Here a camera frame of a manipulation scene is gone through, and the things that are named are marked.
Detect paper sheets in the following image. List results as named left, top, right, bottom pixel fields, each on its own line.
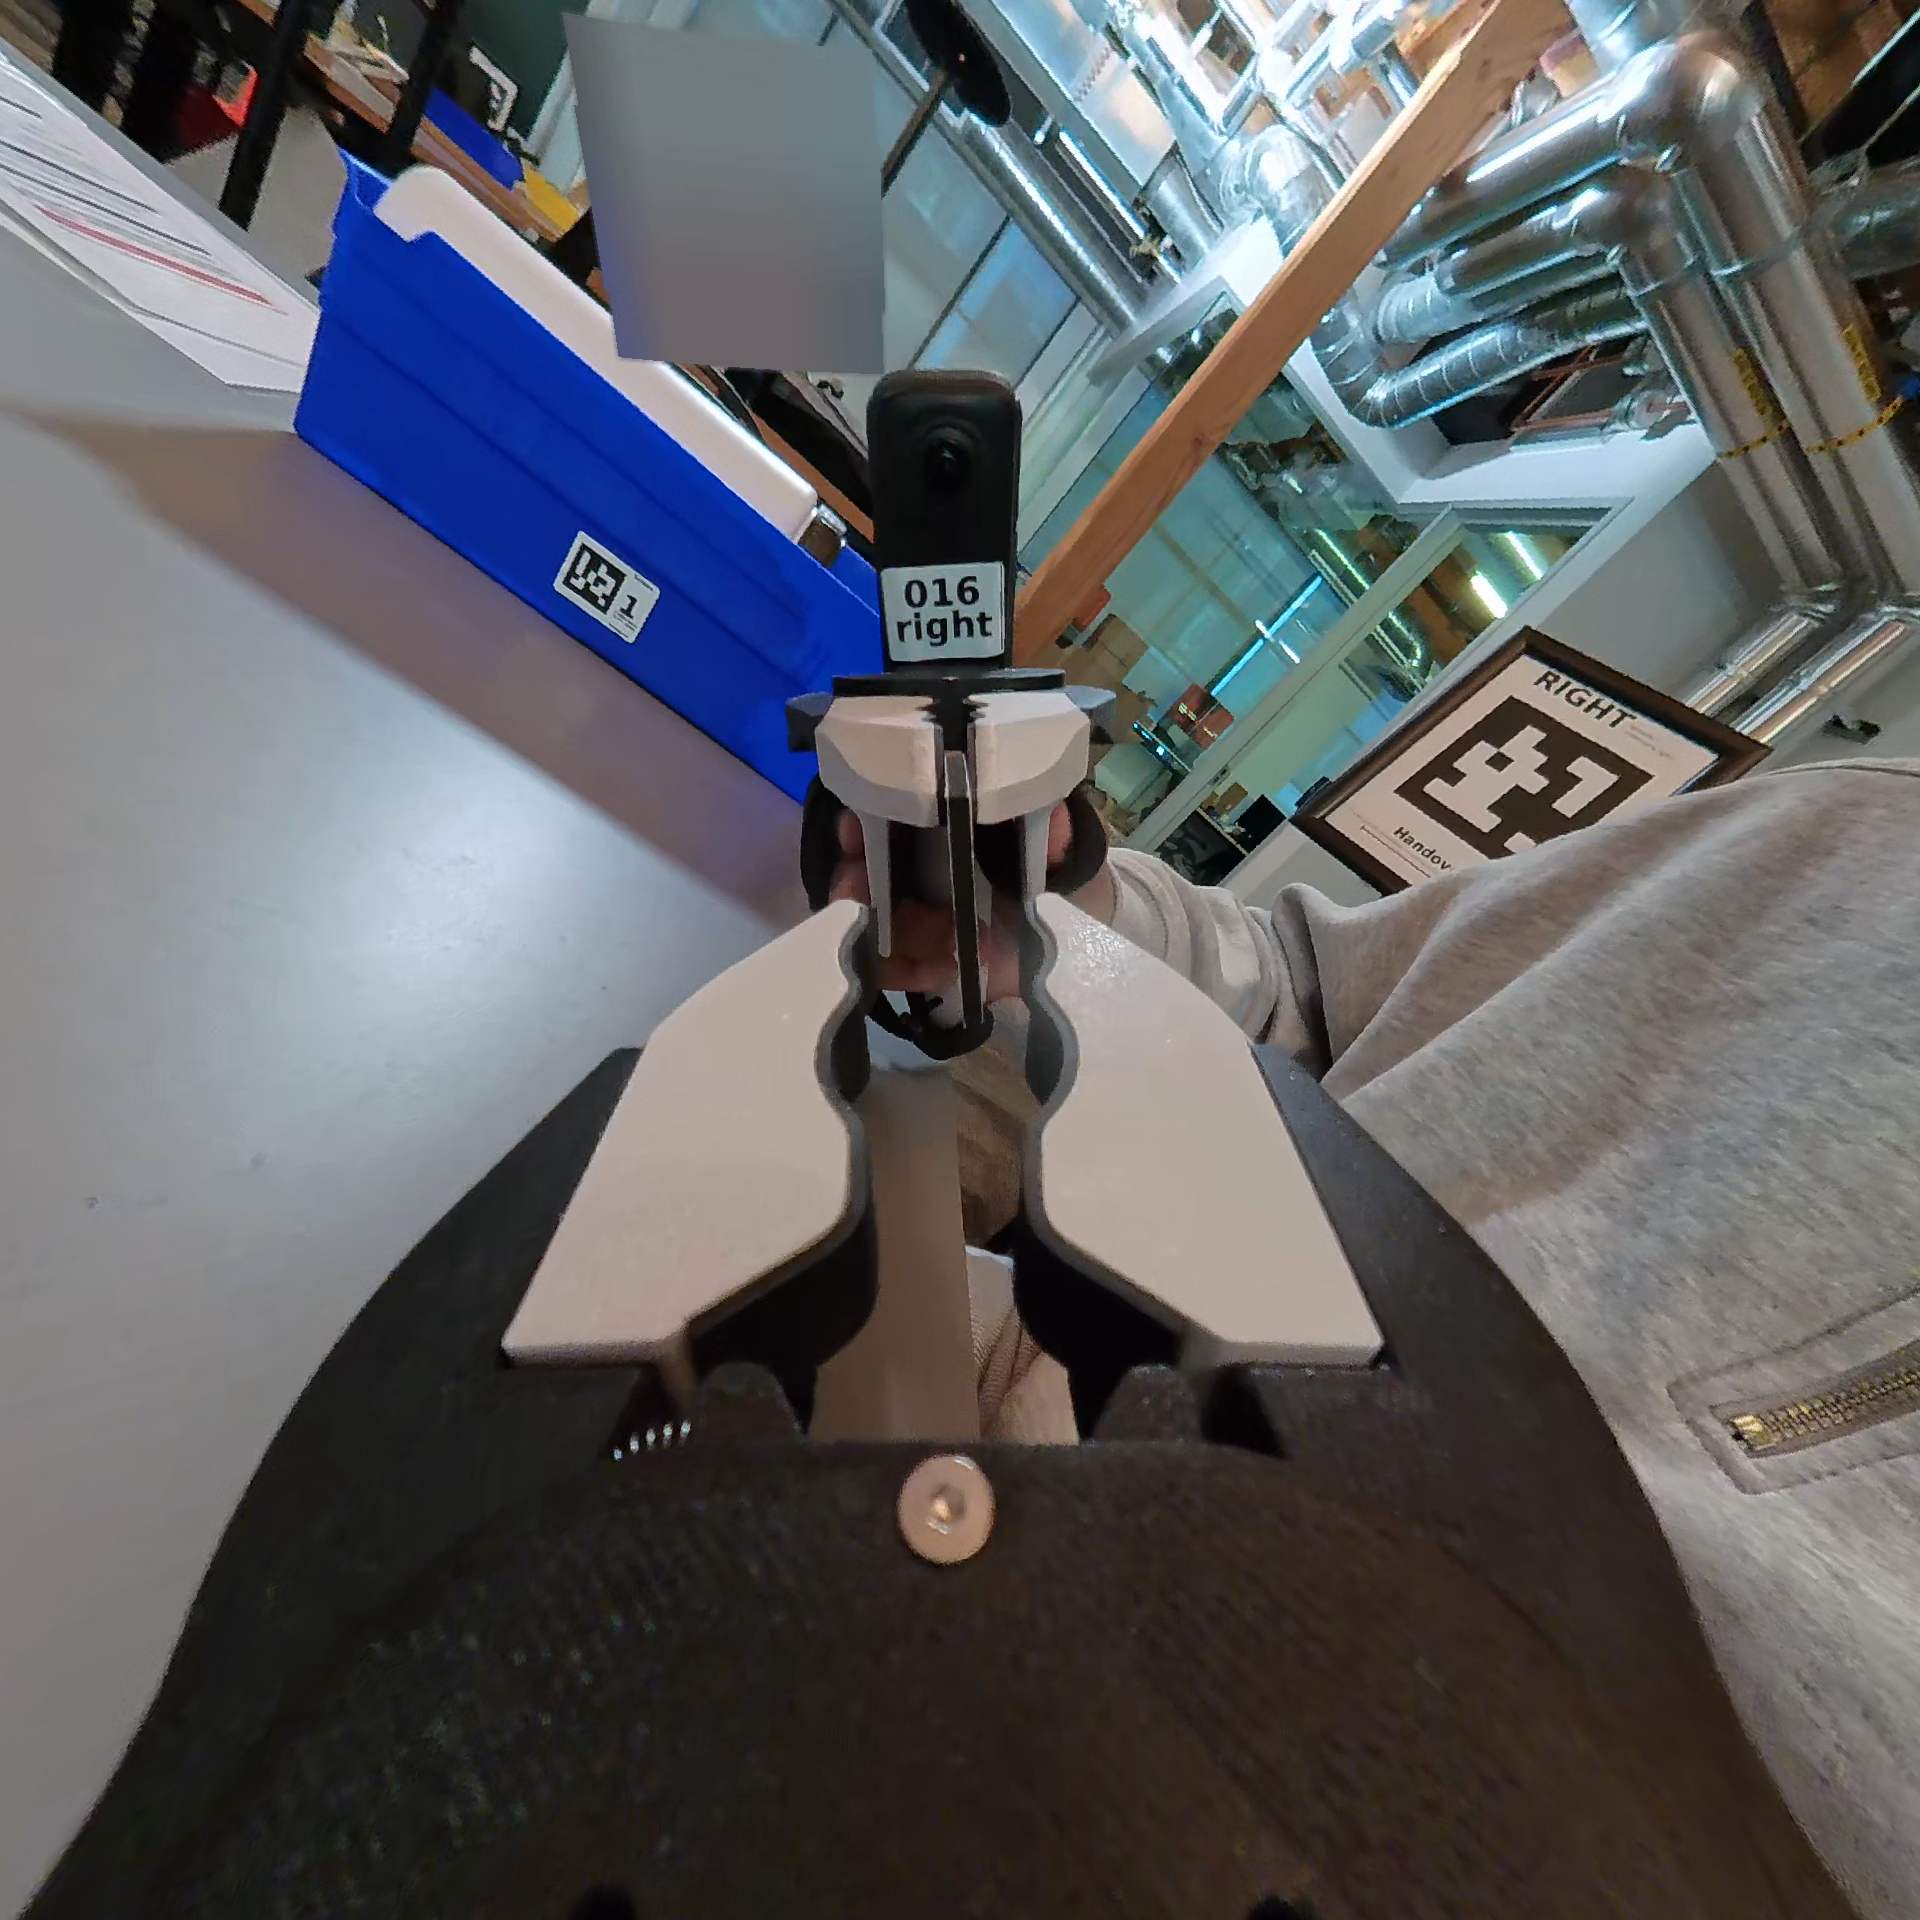
left=0, top=58, right=321, bottom=394

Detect person's right hand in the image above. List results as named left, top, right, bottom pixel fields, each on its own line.
left=833, top=838, right=1121, bottom=1007

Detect black round lamp stand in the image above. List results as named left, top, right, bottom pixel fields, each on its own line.
left=884, top=0, right=1009, bottom=155

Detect wooden post beam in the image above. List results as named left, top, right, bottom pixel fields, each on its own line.
left=1014, top=0, right=1592, bottom=623

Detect blue bin with marker tag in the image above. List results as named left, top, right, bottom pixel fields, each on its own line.
left=293, top=146, right=888, bottom=807

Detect white plastic case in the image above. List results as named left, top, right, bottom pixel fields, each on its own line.
left=377, top=167, right=850, bottom=567

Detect bundle of silver pipes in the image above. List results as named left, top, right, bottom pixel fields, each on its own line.
left=960, top=0, right=1920, bottom=750

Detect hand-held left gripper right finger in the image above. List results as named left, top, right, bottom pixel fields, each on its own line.
left=1020, top=903, right=1383, bottom=1370

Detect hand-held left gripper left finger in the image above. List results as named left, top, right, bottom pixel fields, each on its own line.
left=504, top=903, right=875, bottom=1370

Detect framed marker sign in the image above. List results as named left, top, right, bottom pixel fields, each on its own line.
left=1293, top=628, right=1775, bottom=898

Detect black metal shelf rack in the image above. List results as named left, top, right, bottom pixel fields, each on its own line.
left=47, top=0, right=526, bottom=229

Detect person's right forearm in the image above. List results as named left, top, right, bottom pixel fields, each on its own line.
left=1050, top=846, right=1346, bottom=1082

